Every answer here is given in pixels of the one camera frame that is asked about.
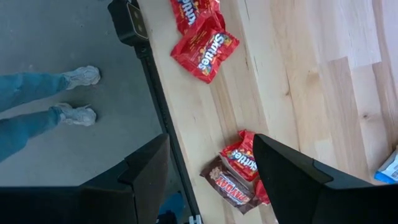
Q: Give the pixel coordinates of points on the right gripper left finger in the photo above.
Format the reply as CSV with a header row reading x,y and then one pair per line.
x,y
124,199

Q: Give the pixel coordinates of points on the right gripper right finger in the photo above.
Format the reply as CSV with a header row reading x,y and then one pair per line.
x,y
311,199

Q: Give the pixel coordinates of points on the blue floor object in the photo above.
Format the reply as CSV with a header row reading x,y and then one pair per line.
x,y
172,203

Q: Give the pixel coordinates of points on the red Skittles packet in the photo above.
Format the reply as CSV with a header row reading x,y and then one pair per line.
x,y
192,12
261,193
205,51
241,155

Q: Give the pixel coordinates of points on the brown PayDay bar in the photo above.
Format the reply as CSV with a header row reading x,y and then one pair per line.
x,y
230,188

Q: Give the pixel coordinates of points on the white blue Hershey's bar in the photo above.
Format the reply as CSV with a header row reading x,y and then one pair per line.
x,y
388,169

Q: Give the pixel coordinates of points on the black table-level camera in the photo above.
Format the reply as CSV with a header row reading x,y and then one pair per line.
x,y
127,23

